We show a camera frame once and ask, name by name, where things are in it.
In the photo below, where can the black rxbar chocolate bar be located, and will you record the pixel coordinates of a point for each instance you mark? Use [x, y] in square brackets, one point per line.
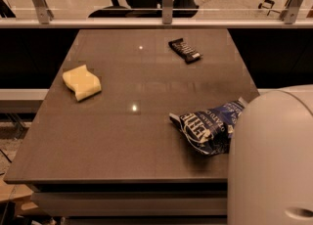
[183, 50]

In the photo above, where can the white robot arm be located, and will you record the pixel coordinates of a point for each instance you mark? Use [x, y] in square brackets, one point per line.
[266, 175]

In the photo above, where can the yellow sponge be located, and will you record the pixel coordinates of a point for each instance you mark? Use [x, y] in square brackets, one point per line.
[82, 82]

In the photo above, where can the blue chip bag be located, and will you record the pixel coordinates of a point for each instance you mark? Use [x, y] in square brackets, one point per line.
[210, 131]

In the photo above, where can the grey table drawer base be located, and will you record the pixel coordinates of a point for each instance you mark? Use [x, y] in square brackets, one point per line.
[192, 201]

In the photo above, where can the middle metal glass bracket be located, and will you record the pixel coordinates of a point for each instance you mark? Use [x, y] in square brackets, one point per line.
[167, 9]

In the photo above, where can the metal glass bracket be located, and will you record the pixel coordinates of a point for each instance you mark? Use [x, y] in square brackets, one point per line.
[44, 14]
[290, 13]
[167, 9]

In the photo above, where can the right metal glass bracket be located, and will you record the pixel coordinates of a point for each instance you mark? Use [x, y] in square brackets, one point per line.
[290, 13]

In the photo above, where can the left metal glass bracket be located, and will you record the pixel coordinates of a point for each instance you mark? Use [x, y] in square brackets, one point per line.
[44, 14]

